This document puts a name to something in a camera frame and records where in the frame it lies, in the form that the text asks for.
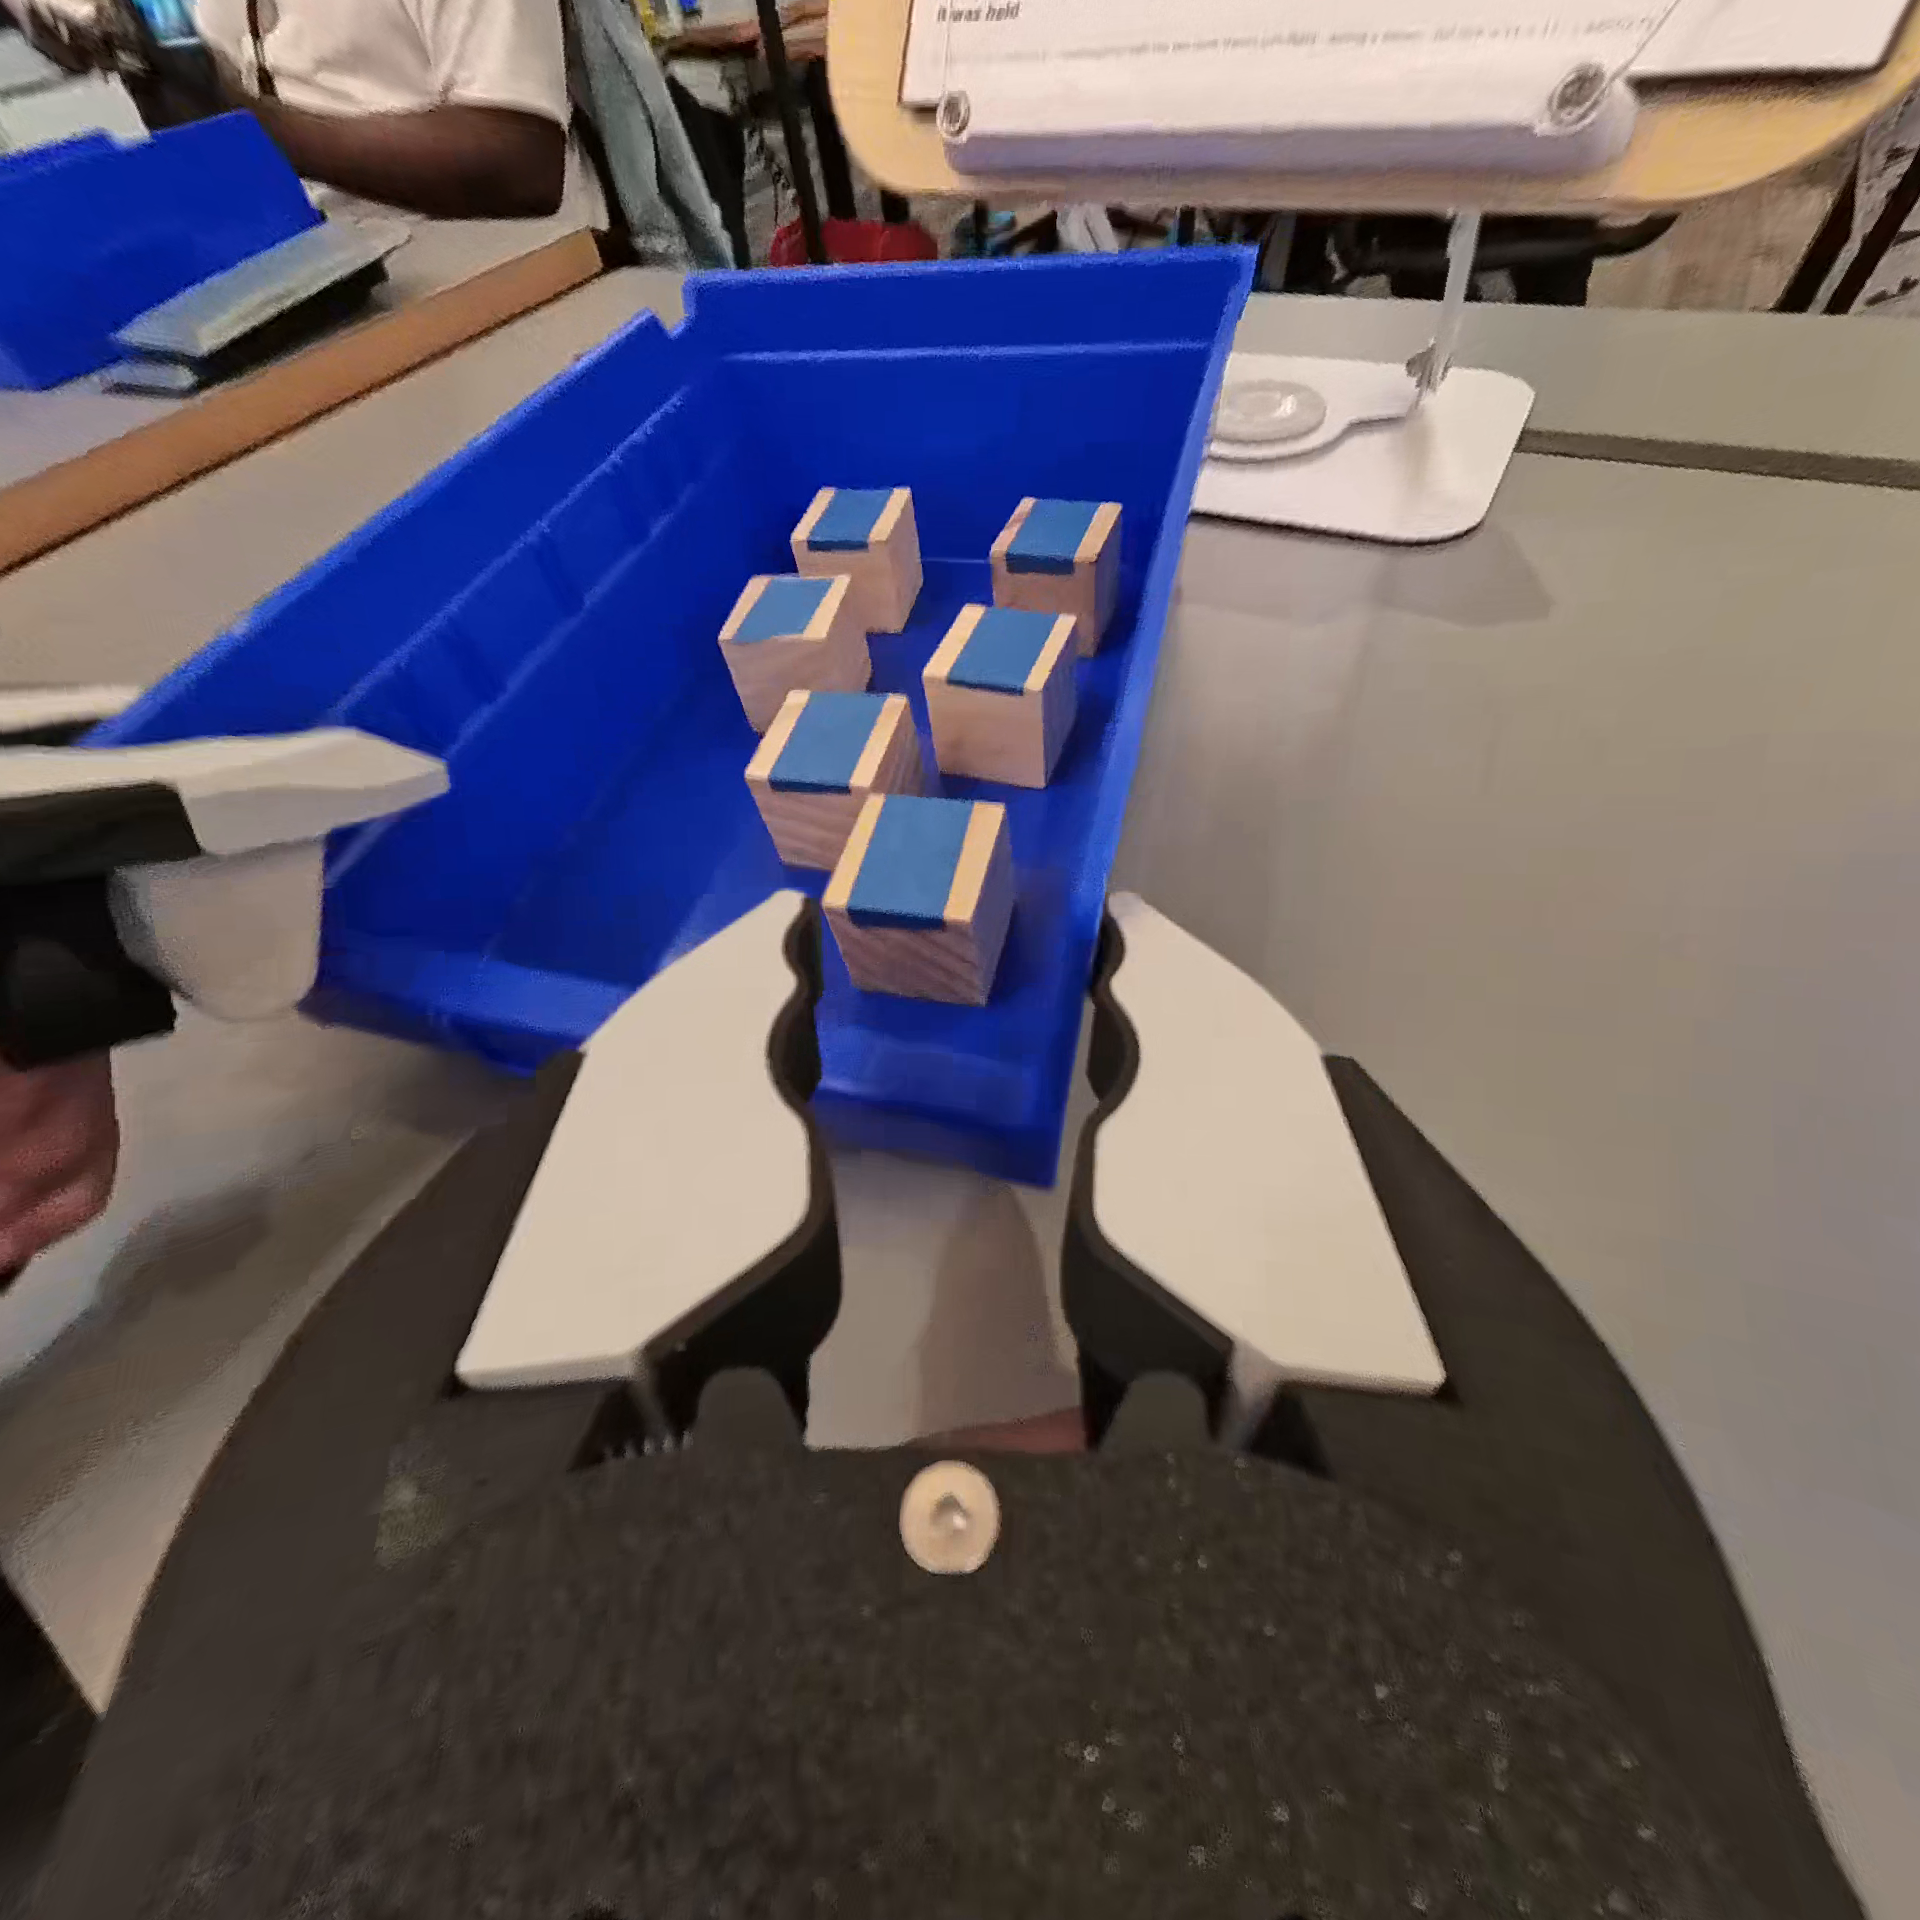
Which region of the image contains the blue plastic bin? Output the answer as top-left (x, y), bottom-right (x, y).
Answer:
top-left (0, 111), bottom-right (327, 394)
top-left (81, 246), bottom-right (1258, 1192)

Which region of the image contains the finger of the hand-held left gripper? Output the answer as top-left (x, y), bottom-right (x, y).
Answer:
top-left (0, 728), bottom-right (451, 1025)
top-left (0, 689), bottom-right (145, 750)

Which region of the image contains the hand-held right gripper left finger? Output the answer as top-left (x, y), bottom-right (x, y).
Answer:
top-left (454, 889), bottom-right (840, 1442)

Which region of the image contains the red bag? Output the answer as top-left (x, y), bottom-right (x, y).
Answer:
top-left (767, 215), bottom-right (942, 272)

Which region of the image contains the grey blue jacket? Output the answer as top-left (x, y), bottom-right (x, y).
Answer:
top-left (566, 0), bottom-right (736, 272)

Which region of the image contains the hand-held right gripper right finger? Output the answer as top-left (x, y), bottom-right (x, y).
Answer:
top-left (1062, 889), bottom-right (1448, 1453)

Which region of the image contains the grey desk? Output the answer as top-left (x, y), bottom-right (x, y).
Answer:
top-left (0, 267), bottom-right (1920, 1920)

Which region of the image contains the wooden edged table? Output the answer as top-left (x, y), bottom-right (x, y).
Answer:
top-left (0, 151), bottom-right (693, 577)

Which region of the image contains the person's left hand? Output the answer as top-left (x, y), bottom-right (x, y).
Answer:
top-left (0, 1048), bottom-right (125, 1281)

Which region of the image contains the printed instruction sheet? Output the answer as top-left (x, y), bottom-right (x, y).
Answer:
top-left (901, 0), bottom-right (1920, 111)

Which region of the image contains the grey flat tray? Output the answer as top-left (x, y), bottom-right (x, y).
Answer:
top-left (103, 223), bottom-right (411, 397)

